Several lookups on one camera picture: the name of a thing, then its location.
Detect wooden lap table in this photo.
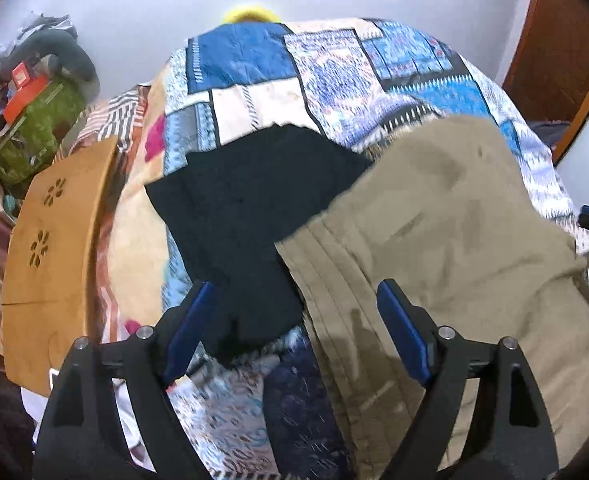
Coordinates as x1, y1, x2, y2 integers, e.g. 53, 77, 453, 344
0, 138, 116, 396

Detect wooden door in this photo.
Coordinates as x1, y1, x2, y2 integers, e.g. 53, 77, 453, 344
501, 0, 589, 126

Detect blue patchwork bed quilt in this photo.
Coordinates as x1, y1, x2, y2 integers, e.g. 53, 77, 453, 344
94, 16, 589, 480

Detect green storage bag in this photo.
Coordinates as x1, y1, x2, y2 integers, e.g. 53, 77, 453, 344
0, 77, 85, 188

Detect khaki pants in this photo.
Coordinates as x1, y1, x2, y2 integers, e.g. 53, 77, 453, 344
277, 115, 589, 479

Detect yellow curved bed rail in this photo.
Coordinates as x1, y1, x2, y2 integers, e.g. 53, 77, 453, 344
223, 6, 281, 24

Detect pile of grey clothes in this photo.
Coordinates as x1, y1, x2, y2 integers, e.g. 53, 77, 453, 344
0, 12, 78, 71

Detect black folded garment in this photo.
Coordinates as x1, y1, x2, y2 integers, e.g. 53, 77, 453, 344
146, 125, 371, 363

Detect orange box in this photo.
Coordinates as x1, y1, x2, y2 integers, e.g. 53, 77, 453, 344
3, 75, 49, 124

